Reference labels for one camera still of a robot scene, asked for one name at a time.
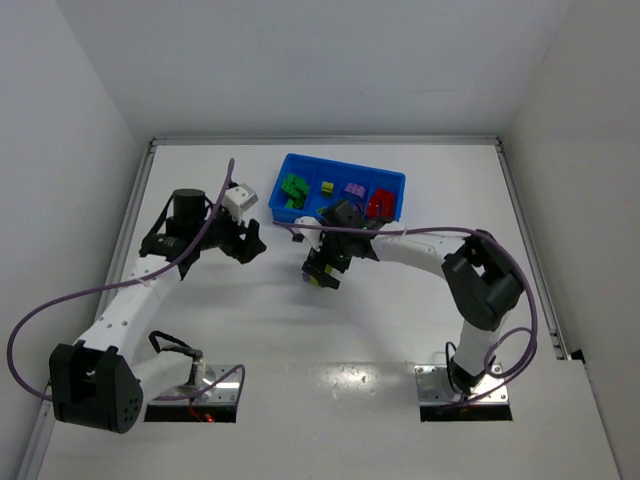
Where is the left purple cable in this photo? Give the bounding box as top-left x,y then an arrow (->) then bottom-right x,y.
6,158 -> 246,402

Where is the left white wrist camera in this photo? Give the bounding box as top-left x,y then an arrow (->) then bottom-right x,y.
221,184 -> 258,224

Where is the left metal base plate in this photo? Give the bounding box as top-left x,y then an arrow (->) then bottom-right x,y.
149,364 -> 246,408

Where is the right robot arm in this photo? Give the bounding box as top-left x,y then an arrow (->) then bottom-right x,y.
294,200 -> 524,397

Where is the metal base plate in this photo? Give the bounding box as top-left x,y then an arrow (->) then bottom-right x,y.
415,363 -> 510,405
149,364 -> 246,408

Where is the purple cable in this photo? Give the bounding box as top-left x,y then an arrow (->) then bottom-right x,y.
6,158 -> 246,402
272,222 -> 540,412

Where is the green four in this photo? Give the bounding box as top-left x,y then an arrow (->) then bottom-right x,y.
281,173 -> 310,210

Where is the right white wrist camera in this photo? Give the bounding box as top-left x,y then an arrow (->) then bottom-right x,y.
292,216 -> 322,252

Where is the lime curved lego brick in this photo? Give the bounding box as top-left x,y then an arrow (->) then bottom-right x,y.
321,181 -> 334,197

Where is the red lego plate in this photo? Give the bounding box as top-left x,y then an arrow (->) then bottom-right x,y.
366,188 -> 396,219

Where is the blue divided sorting bin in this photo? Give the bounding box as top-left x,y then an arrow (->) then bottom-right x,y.
269,153 -> 406,223

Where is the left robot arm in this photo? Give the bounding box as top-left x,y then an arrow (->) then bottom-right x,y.
49,182 -> 266,434

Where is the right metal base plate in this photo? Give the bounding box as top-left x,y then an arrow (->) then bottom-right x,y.
415,363 -> 510,405

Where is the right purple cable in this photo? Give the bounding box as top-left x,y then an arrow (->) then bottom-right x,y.
272,222 -> 540,412

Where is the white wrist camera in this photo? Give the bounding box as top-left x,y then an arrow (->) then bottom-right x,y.
221,184 -> 258,224
292,216 -> 322,252

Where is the lime long lego brick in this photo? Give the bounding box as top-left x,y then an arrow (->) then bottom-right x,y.
309,273 -> 326,288

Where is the purple flower lego piece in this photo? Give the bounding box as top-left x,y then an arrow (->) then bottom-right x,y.
343,182 -> 366,200

